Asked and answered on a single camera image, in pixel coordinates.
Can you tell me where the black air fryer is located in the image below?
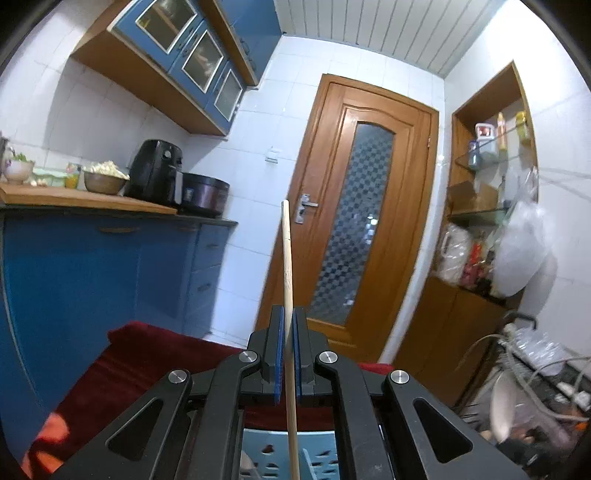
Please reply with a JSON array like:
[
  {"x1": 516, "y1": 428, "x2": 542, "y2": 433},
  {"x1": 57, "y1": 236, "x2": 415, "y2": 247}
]
[{"x1": 124, "y1": 139, "x2": 184, "y2": 206}]

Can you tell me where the wooden cutting board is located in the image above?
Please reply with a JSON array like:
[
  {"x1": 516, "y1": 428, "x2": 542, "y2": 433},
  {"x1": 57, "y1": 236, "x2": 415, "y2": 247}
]
[{"x1": 0, "y1": 182, "x2": 178, "y2": 215}]

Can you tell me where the dark rice cooker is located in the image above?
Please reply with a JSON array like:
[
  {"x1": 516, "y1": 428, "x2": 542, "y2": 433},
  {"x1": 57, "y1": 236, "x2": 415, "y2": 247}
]
[{"x1": 178, "y1": 172, "x2": 230, "y2": 219}]

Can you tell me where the grey thick cable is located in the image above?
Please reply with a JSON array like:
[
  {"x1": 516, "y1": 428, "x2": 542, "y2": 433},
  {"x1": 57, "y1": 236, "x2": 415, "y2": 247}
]
[{"x1": 455, "y1": 323, "x2": 591, "y2": 421}]

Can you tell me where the metal bowl of food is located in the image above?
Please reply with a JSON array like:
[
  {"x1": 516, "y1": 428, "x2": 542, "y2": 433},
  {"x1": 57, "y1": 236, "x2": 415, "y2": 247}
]
[{"x1": 83, "y1": 160, "x2": 130, "y2": 195}]

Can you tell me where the blue glass-door wall cabinet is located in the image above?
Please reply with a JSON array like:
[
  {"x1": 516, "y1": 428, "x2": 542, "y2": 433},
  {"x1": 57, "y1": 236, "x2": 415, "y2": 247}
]
[{"x1": 71, "y1": 0, "x2": 245, "y2": 137}]

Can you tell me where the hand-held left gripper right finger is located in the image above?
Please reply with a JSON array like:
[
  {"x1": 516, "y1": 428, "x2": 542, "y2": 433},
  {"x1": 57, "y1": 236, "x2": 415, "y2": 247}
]
[{"x1": 294, "y1": 306, "x2": 532, "y2": 480}]

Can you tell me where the red and peach blanket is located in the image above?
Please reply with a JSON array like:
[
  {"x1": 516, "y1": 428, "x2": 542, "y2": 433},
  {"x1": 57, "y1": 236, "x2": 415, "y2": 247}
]
[{"x1": 21, "y1": 320, "x2": 393, "y2": 480}]

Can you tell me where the light blue utensil box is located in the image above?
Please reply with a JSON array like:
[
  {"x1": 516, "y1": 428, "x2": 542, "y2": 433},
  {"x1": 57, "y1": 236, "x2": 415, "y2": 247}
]
[{"x1": 240, "y1": 428, "x2": 340, "y2": 480}]

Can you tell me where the black wire rack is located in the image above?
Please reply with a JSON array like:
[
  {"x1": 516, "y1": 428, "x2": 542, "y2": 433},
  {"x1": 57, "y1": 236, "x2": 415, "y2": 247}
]
[{"x1": 455, "y1": 311, "x2": 591, "y2": 480}]

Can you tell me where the wooden floor cabinet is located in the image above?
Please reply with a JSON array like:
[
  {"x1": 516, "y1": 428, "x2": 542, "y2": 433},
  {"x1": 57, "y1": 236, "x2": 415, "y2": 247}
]
[{"x1": 392, "y1": 274, "x2": 522, "y2": 407}]

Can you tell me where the plain bamboo chopstick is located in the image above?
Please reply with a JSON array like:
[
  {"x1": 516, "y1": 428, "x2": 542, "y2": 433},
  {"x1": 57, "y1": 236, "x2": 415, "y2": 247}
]
[{"x1": 281, "y1": 200, "x2": 301, "y2": 480}]

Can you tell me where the silver door handle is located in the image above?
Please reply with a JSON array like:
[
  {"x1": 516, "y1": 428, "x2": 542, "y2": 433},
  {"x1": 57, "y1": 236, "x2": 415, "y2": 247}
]
[{"x1": 294, "y1": 194, "x2": 319, "y2": 225}]

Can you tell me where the white jug in plastic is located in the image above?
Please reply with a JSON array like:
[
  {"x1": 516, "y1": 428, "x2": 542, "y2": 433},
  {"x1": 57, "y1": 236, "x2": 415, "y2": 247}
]
[{"x1": 436, "y1": 224, "x2": 474, "y2": 283}]

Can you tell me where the small white bowl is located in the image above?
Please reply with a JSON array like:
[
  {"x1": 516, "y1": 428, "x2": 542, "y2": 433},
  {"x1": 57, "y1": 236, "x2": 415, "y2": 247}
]
[{"x1": 2, "y1": 154, "x2": 35, "y2": 185}]

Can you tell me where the blue kitchen counter cabinet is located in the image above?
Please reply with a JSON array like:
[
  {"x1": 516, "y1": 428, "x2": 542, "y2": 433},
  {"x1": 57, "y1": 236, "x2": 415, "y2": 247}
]
[{"x1": 0, "y1": 205, "x2": 238, "y2": 462}]

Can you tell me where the light green dish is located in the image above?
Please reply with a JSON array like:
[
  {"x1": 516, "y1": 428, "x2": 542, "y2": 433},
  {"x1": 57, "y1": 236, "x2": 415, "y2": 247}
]
[{"x1": 33, "y1": 166, "x2": 70, "y2": 188}]

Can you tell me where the wooden door with glass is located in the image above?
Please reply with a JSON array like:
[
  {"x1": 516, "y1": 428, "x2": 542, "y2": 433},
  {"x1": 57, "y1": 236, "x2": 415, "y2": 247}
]
[{"x1": 256, "y1": 74, "x2": 439, "y2": 365}]

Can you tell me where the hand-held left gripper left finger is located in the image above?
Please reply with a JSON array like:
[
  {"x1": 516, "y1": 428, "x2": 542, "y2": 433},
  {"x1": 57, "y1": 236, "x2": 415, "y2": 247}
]
[{"x1": 48, "y1": 305, "x2": 284, "y2": 480}]

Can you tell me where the red food packet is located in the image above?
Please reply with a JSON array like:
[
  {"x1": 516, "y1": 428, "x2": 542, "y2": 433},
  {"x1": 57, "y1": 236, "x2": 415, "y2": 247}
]
[{"x1": 462, "y1": 242, "x2": 490, "y2": 289}]

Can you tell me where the white plastic bag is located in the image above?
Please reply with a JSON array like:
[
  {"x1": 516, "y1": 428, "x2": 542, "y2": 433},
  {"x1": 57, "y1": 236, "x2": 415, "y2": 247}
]
[{"x1": 489, "y1": 198, "x2": 555, "y2": 298}]

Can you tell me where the clear plastic bag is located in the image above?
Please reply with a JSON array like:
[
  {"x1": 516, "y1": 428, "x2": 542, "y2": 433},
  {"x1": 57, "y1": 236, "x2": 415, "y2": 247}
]
[{"x1": 512, "y1": 325, "x2": 573, "y2": 365}]

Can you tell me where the blue solid-door wall cabinet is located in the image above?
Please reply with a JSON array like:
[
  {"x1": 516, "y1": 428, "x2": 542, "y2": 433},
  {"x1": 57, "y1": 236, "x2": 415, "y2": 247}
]
[{"x1": 217, "y1": 0, "x2": 282, "y2": 86}]

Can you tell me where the wooden niche shelf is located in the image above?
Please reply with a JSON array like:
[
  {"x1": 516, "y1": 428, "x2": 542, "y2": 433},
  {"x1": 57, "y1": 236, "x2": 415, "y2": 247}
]
[{"x1": 445, "y1": 60, "x2": 541, "y2": 301}]

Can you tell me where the cardboard box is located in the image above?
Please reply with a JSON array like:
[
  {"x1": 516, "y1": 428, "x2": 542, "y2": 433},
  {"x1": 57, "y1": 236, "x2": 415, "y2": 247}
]
[{"x1": 448, "y1": 181, "x2": 499, "y2": 215}]

